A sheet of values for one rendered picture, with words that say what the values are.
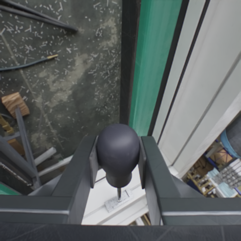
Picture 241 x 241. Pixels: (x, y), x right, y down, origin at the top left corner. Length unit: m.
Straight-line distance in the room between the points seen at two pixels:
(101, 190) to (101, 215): 0.04
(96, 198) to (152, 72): 0.23
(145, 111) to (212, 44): 0.11
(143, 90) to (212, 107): 0.08
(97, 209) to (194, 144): 0.19
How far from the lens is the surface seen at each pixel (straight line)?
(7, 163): 0.71
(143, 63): 0.18
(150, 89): 0.21
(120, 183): 0.18
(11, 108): 1.25
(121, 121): 0.28
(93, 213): 0.33
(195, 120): 0.24
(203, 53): 0.20
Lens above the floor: 0.98
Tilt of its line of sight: 31 degrees down
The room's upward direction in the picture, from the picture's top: 145 degrees clockwise
